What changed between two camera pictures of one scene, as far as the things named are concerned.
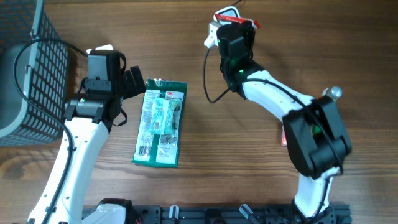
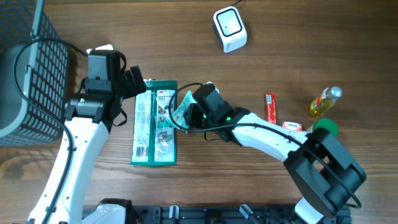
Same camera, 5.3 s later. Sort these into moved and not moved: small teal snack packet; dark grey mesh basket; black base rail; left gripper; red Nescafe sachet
Moved: small teal snack packet; red Nescafe sachet
Not moved: dark grey mesh basket; black base rail; left gripper
